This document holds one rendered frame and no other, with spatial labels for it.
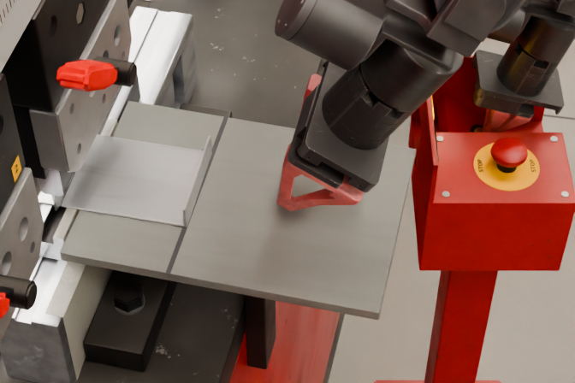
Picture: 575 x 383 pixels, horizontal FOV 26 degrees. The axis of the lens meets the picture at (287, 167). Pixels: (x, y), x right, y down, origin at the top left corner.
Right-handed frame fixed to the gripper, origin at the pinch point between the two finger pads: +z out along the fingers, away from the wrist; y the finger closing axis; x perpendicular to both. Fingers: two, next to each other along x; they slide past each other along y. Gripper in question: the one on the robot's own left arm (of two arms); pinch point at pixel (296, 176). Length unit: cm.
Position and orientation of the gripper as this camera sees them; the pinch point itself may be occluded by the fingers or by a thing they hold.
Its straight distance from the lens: 101.8
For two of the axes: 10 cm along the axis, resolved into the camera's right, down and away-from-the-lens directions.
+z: -4.8, 4.9, 7.3
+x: 8.5, 4.7, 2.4
